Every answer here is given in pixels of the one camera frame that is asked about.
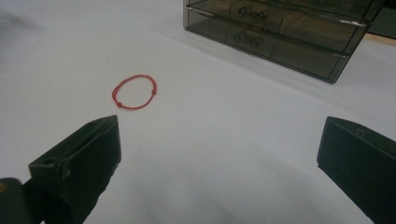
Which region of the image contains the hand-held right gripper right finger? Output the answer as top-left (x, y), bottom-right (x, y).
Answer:
top-left (317, 116), bottom-right (396, 224)

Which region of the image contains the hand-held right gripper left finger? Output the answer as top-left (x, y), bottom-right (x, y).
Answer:
top-left (28, 115), bottom-right (122, 224)

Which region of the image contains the smoky transparent drawer organizer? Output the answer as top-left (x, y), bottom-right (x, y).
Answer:
top-left (182, 0), bottom-right (387, 84)

